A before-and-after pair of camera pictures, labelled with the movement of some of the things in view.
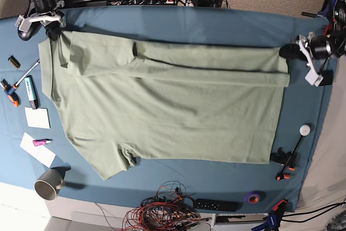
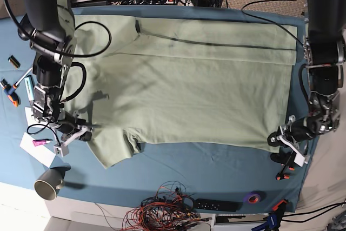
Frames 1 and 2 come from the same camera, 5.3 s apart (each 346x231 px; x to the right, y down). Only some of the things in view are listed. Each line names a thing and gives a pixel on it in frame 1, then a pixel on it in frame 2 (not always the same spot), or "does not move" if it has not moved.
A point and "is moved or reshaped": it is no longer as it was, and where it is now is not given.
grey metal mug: [51, 180] does not move
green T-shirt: [125, 99] is moved or reshaped
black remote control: [218, 205] does not move
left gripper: [53, 29] → [70, 130]
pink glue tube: [40, 142] does not move
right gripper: [292, 51] → [294, 131]
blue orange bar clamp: [273, 219] does not move
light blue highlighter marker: [32, 94] does not move
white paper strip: [40, 152] does not move
